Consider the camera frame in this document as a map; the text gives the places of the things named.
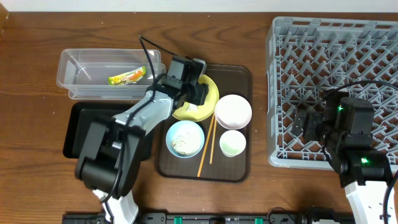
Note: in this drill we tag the wooden chopstick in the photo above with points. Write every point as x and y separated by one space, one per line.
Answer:
206 145
213 138

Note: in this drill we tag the clear plastic waste bin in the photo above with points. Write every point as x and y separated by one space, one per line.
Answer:
84 73

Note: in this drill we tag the yellow round plate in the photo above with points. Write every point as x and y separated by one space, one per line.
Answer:
205 110

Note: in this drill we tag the pile of rice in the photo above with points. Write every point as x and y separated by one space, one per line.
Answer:
185 145

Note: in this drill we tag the white tissue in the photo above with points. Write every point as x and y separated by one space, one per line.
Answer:
191 108

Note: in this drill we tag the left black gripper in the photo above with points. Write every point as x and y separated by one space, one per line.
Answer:
196 94

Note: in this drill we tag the pink white bowl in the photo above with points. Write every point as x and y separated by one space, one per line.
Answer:
233 112

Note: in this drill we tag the grey plastic dishwasher rack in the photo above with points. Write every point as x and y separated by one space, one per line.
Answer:
306 56

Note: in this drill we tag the light blue bowl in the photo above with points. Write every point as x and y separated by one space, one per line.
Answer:
184 128

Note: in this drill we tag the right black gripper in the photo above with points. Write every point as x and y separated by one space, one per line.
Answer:
314 118

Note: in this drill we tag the green orange snack wrapper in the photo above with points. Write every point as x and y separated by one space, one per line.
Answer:
130 77

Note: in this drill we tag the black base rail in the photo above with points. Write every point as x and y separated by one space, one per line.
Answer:
277 218

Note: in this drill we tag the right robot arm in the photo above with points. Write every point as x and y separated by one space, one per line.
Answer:
344 129

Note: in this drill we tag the dark brown serving tray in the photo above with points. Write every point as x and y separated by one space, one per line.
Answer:
230 80

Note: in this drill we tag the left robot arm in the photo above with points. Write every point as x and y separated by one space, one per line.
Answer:
112 149

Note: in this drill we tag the white green cup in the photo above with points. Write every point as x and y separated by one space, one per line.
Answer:
232 143

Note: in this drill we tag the black plastic tray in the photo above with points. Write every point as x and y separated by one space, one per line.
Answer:
81 116

